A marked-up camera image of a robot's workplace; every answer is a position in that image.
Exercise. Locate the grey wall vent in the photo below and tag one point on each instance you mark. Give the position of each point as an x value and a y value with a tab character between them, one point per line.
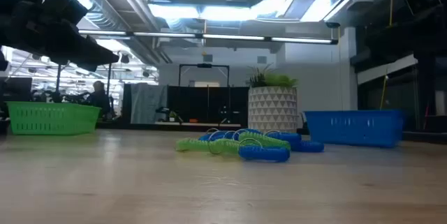
207	58
262	60

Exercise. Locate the black metal frame stand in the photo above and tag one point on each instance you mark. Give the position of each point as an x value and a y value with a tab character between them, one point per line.
204	65
109	77

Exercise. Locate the black partition panel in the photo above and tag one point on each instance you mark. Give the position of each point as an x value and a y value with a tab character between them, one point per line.
195	103

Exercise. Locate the seated person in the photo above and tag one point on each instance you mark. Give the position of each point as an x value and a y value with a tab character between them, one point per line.
98	100

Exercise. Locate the blue plastic basket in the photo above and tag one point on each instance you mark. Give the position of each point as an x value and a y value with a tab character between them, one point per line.
352	128

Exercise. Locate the background workbench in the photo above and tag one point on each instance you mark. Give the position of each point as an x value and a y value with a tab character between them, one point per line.
139	125

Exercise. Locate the green potted plant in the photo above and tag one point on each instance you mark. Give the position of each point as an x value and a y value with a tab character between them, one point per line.
276	80

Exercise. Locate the grey hanging cloth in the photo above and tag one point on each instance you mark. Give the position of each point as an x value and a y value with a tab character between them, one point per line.
148	103

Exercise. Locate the black monitor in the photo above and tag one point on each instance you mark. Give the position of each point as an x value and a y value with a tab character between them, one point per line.
19	89

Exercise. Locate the white triangle-pattern planter pot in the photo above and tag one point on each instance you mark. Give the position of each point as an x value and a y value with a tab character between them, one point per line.
272	109

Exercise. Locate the long ceiling light fixture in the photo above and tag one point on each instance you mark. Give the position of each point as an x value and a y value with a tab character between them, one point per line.
230	37

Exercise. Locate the green plastic basket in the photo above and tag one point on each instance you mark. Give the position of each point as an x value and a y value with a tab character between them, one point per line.
52	119

